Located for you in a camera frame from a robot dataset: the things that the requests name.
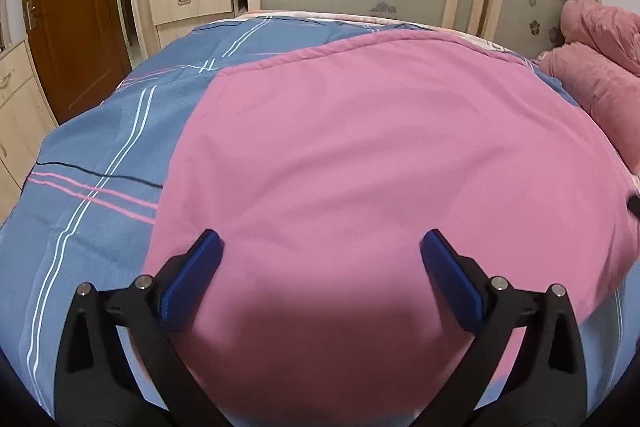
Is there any white pink hooded jacket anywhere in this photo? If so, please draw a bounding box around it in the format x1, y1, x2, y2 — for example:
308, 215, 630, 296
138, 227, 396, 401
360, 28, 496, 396
144, 30, 639, 425

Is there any rolled pink blanket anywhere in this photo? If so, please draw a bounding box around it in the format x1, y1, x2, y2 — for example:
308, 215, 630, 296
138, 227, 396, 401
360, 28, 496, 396
538, 0, 639, 174

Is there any blue striped bed cover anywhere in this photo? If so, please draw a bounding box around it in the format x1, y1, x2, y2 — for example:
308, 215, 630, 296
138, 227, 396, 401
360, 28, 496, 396
0, 10, 640, 417

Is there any beige side cabinet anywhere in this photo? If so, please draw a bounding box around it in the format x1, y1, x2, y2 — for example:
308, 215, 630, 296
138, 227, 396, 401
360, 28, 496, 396
0, 39, 58, 222

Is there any brown wooden door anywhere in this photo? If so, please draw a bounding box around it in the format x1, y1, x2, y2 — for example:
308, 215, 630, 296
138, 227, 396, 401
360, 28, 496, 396
23, 0, 131, 124

